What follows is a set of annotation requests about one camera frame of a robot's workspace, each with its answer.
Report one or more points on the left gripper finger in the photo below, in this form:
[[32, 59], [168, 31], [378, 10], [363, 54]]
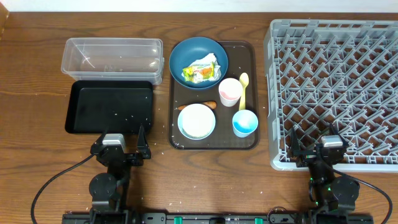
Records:
[[99, 142], [142, 145]]

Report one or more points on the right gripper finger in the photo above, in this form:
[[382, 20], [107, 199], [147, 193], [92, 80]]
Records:
[[295, 145], [334, 131]]

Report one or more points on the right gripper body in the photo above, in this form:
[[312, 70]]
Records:
[[307, 158]]

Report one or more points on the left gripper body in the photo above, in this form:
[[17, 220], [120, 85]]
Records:
[[135, 162]]

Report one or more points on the light blue plastic cup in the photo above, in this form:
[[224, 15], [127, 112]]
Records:
[[244, 123]]

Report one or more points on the light blue small bowl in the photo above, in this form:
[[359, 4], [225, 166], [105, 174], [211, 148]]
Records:
[[196, 121]]

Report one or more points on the pink plastic cup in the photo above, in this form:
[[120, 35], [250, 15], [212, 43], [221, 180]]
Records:
[[230, 90]]

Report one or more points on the snack wrapper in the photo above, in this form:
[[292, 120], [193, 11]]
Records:
[[201, 70]]

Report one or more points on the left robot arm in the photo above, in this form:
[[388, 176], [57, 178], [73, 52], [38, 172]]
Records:
[[109, 189]]

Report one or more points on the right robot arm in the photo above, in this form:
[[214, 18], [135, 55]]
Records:
[[334, 196]]

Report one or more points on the grey dishwasher rack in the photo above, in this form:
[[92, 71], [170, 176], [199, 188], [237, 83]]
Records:
[[323, 73]]

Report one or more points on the clear plastic waste bin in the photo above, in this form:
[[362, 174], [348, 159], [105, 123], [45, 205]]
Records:
[[121, 59]]

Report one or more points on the black rectangular tray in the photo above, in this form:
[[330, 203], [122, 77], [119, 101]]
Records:
[[119, 107]]

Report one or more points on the brown serving tray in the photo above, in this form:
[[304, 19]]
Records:
[[241, 58]]

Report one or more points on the orange carrot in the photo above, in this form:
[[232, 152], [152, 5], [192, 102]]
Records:
[[211, 104]]

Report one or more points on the yellow plastic spoon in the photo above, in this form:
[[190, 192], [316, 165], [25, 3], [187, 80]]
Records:
[[244, 81]]

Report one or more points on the dark blue bowl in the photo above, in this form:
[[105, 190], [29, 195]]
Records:
[[192, 49]]

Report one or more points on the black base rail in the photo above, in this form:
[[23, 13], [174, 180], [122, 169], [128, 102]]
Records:
[[162, 218]]

